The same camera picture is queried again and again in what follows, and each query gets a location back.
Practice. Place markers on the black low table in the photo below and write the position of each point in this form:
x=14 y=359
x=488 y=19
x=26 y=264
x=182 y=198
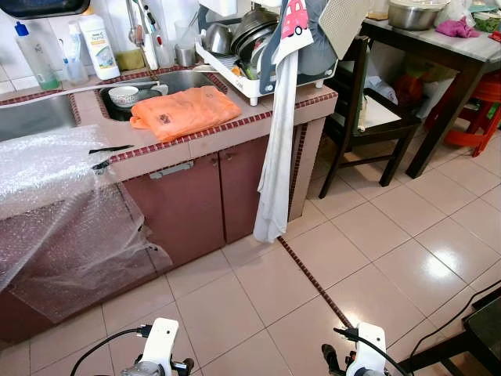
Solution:
x=481 y=329

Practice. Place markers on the clear bubble wrap sheet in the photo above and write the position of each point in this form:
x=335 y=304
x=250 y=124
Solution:
x=55 y=204

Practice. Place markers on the black utensil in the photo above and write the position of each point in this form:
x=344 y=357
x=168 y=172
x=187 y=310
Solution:
x=100 y=165

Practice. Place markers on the white towel pink car print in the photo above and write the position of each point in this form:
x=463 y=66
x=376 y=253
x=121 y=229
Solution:
x=275 y=157

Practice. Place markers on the orange plastic bag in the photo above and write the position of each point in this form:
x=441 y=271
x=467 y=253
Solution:
x=184 y=112

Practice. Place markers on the white ceramic bowl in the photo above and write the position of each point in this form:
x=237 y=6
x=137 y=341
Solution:
x=123 y=95

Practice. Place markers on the dark wooden chair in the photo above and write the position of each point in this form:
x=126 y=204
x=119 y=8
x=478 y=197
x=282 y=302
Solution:
x=348 y=86

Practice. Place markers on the steel sink basin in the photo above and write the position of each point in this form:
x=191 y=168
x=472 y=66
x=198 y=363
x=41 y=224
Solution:
x=35 y=117
x=176 y=81

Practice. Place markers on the white dish rack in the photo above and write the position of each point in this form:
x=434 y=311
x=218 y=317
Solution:
x=235 y=82

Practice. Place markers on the olive sponge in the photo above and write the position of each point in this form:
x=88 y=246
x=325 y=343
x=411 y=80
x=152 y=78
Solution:
x=130 y=59

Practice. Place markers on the steel cup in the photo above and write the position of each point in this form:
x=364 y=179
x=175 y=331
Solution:
x=185 y=55

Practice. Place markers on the clear plastic cup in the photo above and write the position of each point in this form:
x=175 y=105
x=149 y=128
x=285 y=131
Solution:
x=76 y=72

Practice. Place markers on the red plastic stool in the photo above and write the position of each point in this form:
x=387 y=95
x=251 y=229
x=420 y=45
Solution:
x=485 y=90

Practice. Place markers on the grey cloth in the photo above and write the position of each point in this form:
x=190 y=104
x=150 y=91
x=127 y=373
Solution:
x=317 y=48

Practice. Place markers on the small steel bowl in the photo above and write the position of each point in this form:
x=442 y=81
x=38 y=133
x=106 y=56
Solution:
x=217 y=39

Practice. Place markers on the chrome faucet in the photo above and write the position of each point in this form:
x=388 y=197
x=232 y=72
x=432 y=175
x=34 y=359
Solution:
x=145 y=39

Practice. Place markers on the white dish soap bottle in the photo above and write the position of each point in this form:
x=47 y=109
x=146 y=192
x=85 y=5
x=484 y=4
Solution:
x=100 y=47

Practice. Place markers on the dark wooden table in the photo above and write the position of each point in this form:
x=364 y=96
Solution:
x=438 y=48

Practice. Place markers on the clear bottle blue cap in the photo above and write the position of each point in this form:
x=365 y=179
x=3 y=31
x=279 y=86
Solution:
x=39 y=63

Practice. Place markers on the beige waffle cloth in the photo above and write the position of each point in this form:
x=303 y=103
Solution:
x=344 y=23

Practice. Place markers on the pink cloth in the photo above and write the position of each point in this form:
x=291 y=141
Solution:
x=455 y=29

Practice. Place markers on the steel mixing bowl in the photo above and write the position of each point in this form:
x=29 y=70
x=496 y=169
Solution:
x=415 y=14

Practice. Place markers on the bowl of green vegetables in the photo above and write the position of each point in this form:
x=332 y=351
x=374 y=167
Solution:
x=487 y=19

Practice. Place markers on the black frying pan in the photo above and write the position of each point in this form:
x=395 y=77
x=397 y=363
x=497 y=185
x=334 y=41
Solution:
x=39 y=6

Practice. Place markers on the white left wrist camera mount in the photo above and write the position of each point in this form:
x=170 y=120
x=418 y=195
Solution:
x=160 y=341

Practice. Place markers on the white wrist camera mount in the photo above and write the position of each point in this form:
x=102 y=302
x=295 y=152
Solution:
x=160 y=341
x=369 y=345

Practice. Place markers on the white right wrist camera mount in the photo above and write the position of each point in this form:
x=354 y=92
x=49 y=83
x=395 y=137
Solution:
x=369 y=345

